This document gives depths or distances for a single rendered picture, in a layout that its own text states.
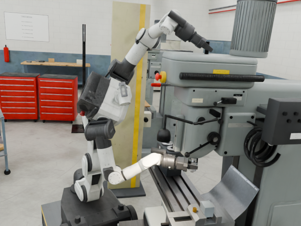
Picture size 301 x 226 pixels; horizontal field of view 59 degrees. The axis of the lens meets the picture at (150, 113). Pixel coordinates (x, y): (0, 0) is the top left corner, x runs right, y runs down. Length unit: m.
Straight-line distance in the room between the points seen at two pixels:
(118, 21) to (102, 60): 7.36
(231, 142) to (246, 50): 0.49
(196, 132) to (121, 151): 2.04
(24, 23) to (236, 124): 9.54
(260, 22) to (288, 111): 0.48
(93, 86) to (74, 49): 8.76
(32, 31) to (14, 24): 0.60
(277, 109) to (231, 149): 0.39
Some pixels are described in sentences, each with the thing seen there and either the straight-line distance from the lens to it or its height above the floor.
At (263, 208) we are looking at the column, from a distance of 1.80.
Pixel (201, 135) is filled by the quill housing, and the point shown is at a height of 1.47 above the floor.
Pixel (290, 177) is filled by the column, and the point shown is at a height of 1.23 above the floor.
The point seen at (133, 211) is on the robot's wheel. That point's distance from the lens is 2.31.
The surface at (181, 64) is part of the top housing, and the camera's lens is 1.30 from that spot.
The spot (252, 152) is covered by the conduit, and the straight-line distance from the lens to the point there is 1.44.
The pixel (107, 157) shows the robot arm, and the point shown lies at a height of 1.27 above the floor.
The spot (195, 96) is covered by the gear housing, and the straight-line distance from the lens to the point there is 1.36.
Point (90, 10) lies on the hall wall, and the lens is 10.37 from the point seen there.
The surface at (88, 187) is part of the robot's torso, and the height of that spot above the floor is 0.79.
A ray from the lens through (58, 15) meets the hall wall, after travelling 10.38.
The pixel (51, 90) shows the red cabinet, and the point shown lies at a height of 0.73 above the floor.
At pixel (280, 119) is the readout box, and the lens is 1.33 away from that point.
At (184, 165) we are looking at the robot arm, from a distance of 1.58.
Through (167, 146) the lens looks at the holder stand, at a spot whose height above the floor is 1.19.
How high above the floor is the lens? 1.96
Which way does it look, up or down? 16 degrees down
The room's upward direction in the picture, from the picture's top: 4 degrees clockwise
